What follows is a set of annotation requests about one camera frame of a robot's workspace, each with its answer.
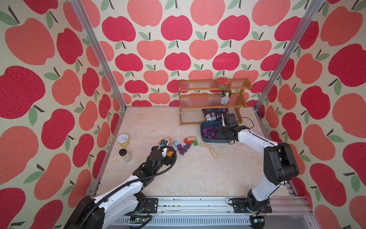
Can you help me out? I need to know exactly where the purple wedge brick front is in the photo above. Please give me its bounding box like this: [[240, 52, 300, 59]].
[[202, 128, 208, 135]]

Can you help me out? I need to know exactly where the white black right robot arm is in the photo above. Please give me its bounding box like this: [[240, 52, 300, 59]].
[[222, 114, 299, 213]]

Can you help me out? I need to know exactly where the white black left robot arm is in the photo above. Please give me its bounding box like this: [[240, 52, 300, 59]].
[[64, 139, 177, 229]]

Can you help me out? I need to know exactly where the teal storage bin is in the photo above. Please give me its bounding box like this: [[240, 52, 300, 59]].
[[200, 121, 233, 144]]

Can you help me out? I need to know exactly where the purple snack bag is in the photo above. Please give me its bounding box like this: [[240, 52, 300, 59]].
[[202, 108, 228, 121]]

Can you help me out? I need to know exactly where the tan wooden long block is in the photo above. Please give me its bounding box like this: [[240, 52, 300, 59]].
[[209, 148, 218, 159]]

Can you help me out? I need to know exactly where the tan wooden flat block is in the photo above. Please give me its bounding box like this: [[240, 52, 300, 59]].
[[200, 143, 212, 149]]

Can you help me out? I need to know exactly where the glass jar black lid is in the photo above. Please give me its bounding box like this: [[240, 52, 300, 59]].
[[119, 148, 132, 163]]

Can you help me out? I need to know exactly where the red block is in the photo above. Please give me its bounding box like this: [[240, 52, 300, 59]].
[[184, 138, 193, 145]]

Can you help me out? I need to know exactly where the small green white bottle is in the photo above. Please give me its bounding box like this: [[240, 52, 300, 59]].
[[220, 90, 232, 106]]

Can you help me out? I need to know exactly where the yellow peach tin can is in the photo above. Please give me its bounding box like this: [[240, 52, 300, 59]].
[[117, 134, 130, 148]]

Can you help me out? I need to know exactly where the tan short block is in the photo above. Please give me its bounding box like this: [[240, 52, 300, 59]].
[[187, 136, 196, 142]]

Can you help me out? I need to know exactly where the orange wooden shelf rack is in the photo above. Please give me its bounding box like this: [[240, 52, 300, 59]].
[[178, 78, 252, 126]]

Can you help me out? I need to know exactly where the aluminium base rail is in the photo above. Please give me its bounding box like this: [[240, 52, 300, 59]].
[[110, 196, 319, 229]]

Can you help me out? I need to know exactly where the aluminium right corner post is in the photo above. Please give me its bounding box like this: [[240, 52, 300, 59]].
[[254, 0, 325, 111]]

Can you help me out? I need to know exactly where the aluminium corner post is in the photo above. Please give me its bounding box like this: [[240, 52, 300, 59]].
[[70, 0, 127, 111], [254, 0, 325, 111]]

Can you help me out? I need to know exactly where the aluminium left corner post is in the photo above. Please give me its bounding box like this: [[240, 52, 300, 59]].
[[70, 0, 127, 111]]

